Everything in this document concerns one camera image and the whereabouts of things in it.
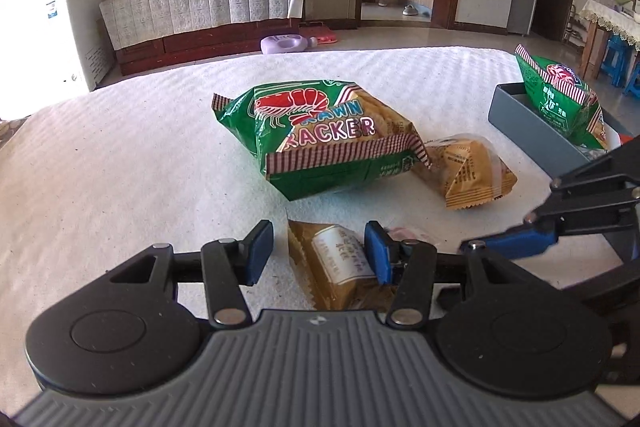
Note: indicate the TV stand with white cover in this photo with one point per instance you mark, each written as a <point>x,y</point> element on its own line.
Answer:
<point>151,34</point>

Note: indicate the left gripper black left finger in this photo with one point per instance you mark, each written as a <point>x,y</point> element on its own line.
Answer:
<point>229,264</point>

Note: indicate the white chest freezer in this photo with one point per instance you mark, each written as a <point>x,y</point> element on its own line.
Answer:
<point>51,51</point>

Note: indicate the white table cloth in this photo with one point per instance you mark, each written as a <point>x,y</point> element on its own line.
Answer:
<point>107,200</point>

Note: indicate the green prawn cracker bag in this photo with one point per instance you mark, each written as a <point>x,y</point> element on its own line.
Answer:
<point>563,100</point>
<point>316,136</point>

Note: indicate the dining table with lace cloth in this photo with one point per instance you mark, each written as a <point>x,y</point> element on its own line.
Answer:
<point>589,29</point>

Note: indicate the grey rectangular tray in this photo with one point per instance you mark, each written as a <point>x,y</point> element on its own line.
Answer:
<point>512,114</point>

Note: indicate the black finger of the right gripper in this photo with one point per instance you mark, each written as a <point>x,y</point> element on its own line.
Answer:
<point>518,242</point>

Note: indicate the brown pastry packet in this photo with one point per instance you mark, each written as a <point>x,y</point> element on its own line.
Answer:
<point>330,266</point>

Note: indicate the yellow pastry packet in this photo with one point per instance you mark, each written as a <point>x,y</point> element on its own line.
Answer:
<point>466,170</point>

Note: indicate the blue plastic stool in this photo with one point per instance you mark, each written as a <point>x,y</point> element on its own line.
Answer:
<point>633,85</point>
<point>616,59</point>

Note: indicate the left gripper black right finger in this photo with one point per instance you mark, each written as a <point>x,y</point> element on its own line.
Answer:
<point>410,266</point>

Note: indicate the clear packet with white ball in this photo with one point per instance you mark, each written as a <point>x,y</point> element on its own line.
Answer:
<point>401,234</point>

